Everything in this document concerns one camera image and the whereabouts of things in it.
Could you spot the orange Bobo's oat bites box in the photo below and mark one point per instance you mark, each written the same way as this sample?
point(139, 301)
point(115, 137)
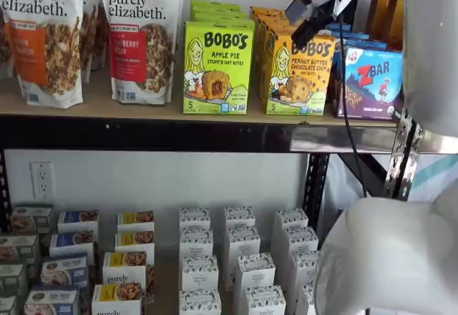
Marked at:
point(270, 18)
point(304, 89)
point(266, 10)
point(275, 30)

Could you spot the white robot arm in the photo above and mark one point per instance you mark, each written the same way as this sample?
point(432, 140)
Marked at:
point(429, 43)

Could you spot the blue purple Zbar box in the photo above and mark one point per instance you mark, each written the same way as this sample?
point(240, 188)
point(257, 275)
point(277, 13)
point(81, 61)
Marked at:
point(333, 28)
point(365, 44)
point(372, 89)
point(354, 36)

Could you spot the large orange snack box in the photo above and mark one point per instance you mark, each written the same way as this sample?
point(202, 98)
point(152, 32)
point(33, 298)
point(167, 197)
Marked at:
point(386, 18)

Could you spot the green Bobo's apple pie box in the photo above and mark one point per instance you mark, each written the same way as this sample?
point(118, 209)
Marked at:
point(218, 12)
point(214, 4)
point(218, 78)

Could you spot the wooden shelf board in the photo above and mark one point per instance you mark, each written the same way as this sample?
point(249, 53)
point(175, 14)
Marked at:
point(143, 109)

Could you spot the black metal shelf rack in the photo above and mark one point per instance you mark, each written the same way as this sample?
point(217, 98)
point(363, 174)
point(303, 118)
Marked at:
point(143, 134)

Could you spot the white patterned carton box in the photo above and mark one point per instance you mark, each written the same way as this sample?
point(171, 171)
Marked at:
point(290, 218)
point(264, 302)
point(199, 304)
point(254, 272)
point(303, 266)
point(196, 241)
point(300, 240)
point(239, 216)
point(195, 216)
point(199, 275)
point(306, 300)
point(243, 240)

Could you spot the white yellow granola box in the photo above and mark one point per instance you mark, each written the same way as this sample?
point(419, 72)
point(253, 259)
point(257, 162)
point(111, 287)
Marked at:
point(134, 240)
point(136, 218)
point(118, 300)
point(123, 268)

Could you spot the white blue granola box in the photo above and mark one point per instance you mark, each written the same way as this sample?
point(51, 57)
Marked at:
point(52, 300)
point(71, 241)
point(77, 218)
point(64, 270)

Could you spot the grey green granola box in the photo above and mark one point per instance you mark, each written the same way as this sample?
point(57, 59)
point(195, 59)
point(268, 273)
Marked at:
point(8, 306)
point(18, 248)
point(12, 279)
point(30, 218)

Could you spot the granola bag red label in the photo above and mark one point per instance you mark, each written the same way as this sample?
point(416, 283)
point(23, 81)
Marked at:
point(143, 61)

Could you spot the white plastic sheet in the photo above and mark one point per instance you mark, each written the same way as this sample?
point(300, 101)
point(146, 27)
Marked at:
point(338, 182)

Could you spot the granola bag orange label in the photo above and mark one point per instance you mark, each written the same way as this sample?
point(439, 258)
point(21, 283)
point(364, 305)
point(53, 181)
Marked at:
point(89, 36)
point(46, 61)

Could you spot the white wall outlet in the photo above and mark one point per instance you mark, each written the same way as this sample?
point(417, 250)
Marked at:
point(42, 180)

